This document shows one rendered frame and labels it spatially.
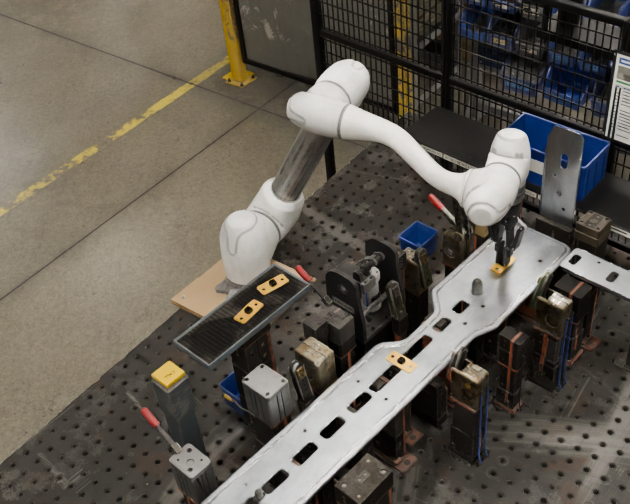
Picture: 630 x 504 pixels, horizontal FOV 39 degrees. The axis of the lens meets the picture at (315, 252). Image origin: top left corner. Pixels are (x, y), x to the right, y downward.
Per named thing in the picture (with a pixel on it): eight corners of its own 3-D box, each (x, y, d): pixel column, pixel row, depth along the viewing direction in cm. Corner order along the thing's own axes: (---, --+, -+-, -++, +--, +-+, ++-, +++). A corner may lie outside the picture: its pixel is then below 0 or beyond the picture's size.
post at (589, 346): (591, 352, 274) (603, 284, 255) (559, 336, 280) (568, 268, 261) (602, 340, 278) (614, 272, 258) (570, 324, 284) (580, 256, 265)
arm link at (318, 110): (337, 110, 245) (357, 87, 255) (278, 96, 251) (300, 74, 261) (336, 150, 254) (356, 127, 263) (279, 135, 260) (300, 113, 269)
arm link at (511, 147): (494, 165, 247) (479, 193, 238) (497, 117, 237) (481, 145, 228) (533, 173, 243) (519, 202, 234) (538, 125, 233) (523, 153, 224)
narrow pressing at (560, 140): (571, 230, 272) (583, 136, 249) (538, 215, 278) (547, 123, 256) (572, 229, 272) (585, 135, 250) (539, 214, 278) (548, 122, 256)
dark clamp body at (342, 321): (349, 427, 262) (340, 337, 236) (316, 405, 269) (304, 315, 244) (373, 405, 267) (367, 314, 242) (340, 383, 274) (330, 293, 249)
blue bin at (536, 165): (580, 202, 276) (585, 168, 268) (495, 169, 293) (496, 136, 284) (606, 175, 285) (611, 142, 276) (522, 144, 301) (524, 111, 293)
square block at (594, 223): (585, 319, 285) (599, 233, 261) (563, 308, 289) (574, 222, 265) (598, 305, 289) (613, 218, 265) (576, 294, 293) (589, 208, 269)
